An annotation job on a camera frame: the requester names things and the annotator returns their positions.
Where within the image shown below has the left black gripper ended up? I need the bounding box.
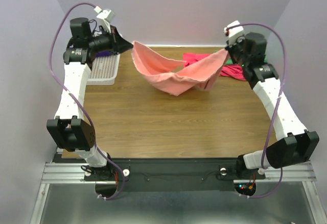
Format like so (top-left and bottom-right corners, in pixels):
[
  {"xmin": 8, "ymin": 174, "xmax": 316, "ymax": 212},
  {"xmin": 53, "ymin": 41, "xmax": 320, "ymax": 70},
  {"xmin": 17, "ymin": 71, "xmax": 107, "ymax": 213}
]
[{"xmin": 87, "ymin": 24, "xmax": 133, "ymax": 55}]

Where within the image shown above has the pink towel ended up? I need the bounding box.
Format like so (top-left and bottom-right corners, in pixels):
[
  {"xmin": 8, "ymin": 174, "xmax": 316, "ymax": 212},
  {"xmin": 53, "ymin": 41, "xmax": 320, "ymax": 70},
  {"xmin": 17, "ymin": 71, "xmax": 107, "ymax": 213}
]
[{"xmin": 132, "ymin": 41, "xmax": 229, "ymax": 96}]

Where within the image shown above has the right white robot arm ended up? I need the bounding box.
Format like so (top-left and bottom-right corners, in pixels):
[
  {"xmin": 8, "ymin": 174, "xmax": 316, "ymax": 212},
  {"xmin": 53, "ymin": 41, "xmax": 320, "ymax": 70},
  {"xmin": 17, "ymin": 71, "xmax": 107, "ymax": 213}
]
[{"xmin": 226, "ymin": 30, "xmax": 319, "ymax": 178}]

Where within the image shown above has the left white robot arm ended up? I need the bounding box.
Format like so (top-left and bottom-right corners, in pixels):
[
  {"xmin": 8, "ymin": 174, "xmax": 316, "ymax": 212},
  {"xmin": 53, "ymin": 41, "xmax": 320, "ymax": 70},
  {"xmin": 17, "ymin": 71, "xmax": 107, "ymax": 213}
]
[{"xmin": 46, "ymin": 17, "xmax": 133, "ymax": 180}]

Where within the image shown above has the green towel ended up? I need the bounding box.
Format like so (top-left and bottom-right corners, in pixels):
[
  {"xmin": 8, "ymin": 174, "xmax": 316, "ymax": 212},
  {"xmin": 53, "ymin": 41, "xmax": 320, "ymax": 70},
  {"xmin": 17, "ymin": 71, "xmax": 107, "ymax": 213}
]
[{"xmin": 225, "ymin": 57, "xmax": 267, "ymax": 65}]

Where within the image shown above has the rolled purple towel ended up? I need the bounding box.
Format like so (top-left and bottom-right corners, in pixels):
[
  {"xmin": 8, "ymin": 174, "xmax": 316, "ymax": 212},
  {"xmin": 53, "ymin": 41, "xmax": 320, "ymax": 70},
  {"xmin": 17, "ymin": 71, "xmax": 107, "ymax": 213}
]
[{"xmin": 96, "ymin": 51, "xmax": 111, "ymax": 57}]

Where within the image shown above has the red towel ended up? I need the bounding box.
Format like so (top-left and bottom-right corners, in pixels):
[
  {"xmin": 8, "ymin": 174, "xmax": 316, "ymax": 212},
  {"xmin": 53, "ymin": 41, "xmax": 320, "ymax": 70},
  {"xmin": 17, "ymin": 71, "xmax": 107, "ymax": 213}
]
[{"xmin": 183, "ymin": 53, "xmax": 246, "ymax": 81}]

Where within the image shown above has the white perforated plastic basket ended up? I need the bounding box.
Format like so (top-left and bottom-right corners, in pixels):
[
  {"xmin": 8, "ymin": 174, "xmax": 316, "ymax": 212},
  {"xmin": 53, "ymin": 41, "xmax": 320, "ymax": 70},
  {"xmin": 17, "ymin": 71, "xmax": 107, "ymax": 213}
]
[{"xmin": 87, "ymin": 55, "xmax": 121, "ymax": 86}]

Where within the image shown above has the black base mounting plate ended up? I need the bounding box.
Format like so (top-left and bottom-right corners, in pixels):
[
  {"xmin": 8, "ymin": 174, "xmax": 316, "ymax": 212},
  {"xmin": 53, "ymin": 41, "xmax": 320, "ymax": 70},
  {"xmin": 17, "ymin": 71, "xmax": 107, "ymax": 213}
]
[{"xmin": 81, "ymin": 158, "xmax": 265, "ymax": 192}]

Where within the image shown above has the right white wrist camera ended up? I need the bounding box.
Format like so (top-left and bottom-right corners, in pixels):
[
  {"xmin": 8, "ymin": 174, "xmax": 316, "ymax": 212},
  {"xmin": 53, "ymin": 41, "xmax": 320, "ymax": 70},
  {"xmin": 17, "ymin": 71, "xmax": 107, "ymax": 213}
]
[{"xmin": 224, "ymin": 20, "xmax": 245, "ymax": 46}]

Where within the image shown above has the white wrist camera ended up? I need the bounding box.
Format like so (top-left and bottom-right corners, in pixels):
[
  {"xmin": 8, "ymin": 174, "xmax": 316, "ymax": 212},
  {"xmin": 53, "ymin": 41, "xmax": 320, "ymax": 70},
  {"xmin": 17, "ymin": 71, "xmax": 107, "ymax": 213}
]
[
  {"xmin": 94, "ymin": 6, "xmax": 115, "ymax": 32},
  {"xmin": 224, "ymin": 20, "xmax": 245, "ymax": 46}
]

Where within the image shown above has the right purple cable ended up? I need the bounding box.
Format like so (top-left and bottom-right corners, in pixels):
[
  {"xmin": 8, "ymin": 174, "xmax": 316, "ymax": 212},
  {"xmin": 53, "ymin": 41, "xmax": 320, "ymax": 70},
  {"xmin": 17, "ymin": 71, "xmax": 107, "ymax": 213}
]
[{"xmin": 235, "ymin": 22, "xmax": 285, "ymax": 200}]

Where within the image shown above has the purple cable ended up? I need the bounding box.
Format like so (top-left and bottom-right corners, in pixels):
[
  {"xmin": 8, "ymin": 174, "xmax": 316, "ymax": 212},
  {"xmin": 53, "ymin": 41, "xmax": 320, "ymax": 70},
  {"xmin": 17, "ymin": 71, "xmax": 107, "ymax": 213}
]
[
  {"xmin": 49, "ymin": 3, "xmax": 127, "ymax": 201},
  {"xmin": 235, "ymin": 22, "xmax": 285, "ymax": 200}
]

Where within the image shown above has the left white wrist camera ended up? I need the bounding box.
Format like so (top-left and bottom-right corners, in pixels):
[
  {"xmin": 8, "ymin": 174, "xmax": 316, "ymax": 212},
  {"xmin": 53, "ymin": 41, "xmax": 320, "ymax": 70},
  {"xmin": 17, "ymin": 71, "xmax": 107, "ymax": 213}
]
[{"xmin": 94, "ymin": 6, "xmax": 115, "ymax": 32}]

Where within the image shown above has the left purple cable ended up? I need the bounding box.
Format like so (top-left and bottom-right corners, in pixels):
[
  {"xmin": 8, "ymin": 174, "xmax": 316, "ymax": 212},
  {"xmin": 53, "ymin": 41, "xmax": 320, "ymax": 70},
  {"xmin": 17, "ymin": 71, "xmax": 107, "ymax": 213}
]
[{"xmin": 49, "ymin": 3, "xmax": 127, "ymax": 201}]

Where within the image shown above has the aluminium frame rail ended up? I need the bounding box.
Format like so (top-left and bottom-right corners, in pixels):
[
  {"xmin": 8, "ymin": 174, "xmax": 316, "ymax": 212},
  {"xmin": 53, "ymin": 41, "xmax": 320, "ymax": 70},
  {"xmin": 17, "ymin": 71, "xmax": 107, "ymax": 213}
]
[{"xmin": 41, "ymin": 162, "xmax": 317, "ymax": 184}]

